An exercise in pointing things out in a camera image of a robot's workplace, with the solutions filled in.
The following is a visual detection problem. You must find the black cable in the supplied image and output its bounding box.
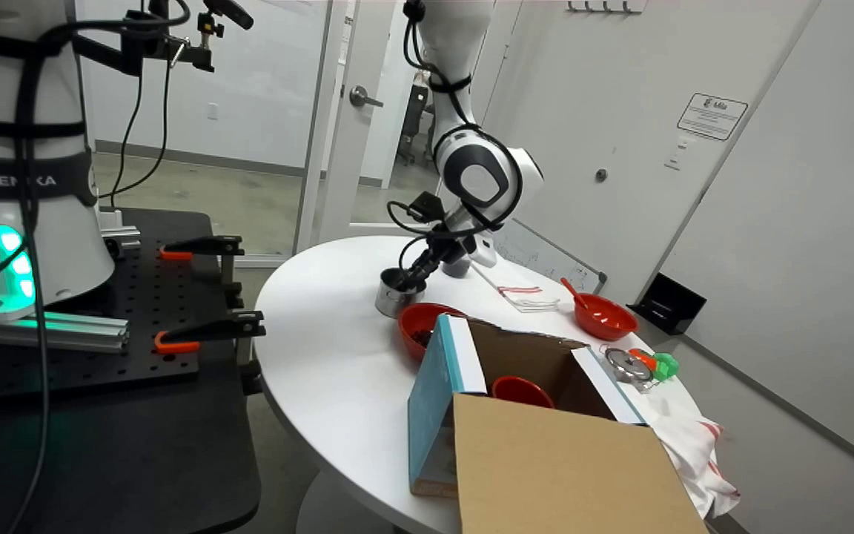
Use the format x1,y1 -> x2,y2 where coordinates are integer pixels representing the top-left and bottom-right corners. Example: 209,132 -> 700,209
98,44 -> 176,202

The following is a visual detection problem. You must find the door handle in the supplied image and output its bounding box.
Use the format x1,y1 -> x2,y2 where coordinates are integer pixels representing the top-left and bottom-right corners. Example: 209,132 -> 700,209
348,85 -> 385,110

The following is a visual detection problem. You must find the steel pot lid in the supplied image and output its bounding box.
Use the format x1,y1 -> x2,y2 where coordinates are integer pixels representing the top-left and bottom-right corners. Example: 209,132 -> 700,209
604,346 -> 655,387

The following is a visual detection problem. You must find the white cloth with red stripes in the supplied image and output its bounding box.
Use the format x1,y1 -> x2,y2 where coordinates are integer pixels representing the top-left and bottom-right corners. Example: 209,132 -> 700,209
646,382 -> 741,520

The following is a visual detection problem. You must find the whiteboard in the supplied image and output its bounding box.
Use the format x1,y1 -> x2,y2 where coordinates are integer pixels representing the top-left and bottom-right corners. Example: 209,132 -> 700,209
489,218 -> 609,295

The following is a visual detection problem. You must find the camera on mount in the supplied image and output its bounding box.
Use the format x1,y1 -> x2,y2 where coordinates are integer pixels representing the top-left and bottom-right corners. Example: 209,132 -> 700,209
73,0 -> 256,76

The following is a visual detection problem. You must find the steel pot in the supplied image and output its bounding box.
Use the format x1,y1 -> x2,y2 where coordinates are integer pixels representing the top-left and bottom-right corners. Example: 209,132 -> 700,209
374,267 -> 428,320

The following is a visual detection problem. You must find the red bowl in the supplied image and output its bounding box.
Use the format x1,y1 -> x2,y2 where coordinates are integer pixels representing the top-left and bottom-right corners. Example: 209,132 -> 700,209
397,302 -> 469,364
573,293 -> 640,342

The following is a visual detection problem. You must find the clear packet with red stripes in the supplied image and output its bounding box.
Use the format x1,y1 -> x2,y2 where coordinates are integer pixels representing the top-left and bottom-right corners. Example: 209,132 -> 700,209
497,284 -> 562,314

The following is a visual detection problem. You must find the black clamp with orange grip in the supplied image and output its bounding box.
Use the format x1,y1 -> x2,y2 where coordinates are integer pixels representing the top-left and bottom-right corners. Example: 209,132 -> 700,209
158,235 -> 247,306
153,310 -> 268,395

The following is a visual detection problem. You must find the cardboard box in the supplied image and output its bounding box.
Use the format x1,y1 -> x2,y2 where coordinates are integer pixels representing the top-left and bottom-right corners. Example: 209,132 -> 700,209
407,314 -> 710,534

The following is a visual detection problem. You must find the coat hook rail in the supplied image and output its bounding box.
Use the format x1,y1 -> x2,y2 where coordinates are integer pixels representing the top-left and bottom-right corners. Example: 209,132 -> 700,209
566,0 -> 649,15

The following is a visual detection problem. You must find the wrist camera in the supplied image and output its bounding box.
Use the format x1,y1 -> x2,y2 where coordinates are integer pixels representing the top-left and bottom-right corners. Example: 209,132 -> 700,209
405,191 -> 448,225

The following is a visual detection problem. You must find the wall sign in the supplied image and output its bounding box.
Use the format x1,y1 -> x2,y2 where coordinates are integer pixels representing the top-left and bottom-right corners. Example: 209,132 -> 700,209
676,92 -> 749,142

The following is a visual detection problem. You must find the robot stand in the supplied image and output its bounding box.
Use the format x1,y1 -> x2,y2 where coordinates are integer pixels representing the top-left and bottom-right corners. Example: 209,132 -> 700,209
0,208 -> 266,534

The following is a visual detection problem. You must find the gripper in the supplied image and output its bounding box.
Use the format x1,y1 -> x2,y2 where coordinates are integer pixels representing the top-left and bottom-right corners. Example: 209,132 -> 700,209
397,231 -> 469,293

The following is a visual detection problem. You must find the black bin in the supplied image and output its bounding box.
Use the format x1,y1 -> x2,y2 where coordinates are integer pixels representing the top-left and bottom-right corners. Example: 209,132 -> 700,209
629,272 -> 709,336

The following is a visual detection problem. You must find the red cup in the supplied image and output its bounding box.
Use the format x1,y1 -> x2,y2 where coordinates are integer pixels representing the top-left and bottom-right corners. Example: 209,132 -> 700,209
491,375 -> 556,409

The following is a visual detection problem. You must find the red spoon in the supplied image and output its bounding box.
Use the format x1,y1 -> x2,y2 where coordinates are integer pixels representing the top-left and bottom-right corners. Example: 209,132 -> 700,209
560,277 -> 591,309

